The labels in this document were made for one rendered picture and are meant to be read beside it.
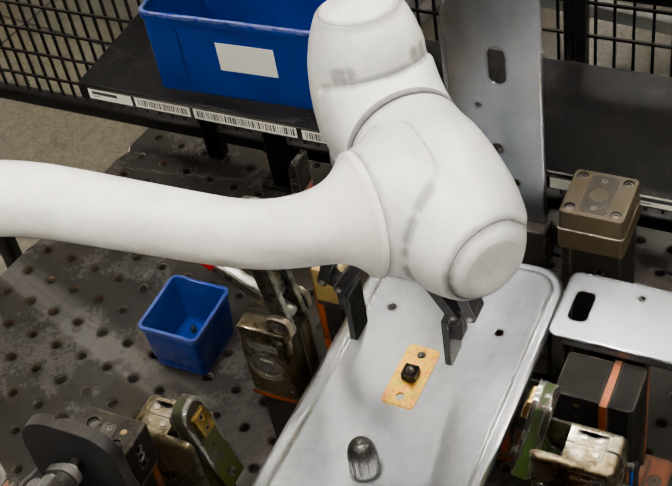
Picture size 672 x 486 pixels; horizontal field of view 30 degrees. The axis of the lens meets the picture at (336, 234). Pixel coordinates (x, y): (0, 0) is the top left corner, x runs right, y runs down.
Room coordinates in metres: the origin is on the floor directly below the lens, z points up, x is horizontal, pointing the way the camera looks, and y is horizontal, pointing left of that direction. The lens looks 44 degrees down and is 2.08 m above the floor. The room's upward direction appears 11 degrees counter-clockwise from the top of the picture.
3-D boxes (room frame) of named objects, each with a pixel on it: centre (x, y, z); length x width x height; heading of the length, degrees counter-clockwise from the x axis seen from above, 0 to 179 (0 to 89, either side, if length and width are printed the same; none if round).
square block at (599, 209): (1.03, -0.31, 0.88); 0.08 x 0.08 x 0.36; 58
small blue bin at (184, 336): (1.24, 0.23, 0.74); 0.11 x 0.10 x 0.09; 148
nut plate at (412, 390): (0.86, -0.05, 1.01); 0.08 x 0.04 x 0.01; 147
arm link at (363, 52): (0.85, -0.06, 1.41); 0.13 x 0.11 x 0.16; 13
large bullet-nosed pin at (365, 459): (0.76, 0.02, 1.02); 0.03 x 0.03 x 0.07
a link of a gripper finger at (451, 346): (0.84, -0.10, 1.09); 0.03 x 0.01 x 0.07; 148
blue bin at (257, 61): (1.43, 0.03, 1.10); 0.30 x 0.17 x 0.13; 60
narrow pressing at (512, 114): (1.08, -0.20, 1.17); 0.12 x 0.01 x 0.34; 58
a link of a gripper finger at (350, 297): (0.90, -0.01, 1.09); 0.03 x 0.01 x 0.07; 148
